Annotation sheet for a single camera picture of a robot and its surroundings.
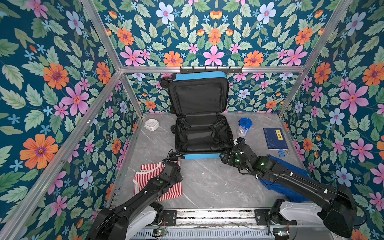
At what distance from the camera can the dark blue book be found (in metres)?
1.01

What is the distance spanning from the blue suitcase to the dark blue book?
10.3 inches

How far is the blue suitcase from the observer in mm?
874
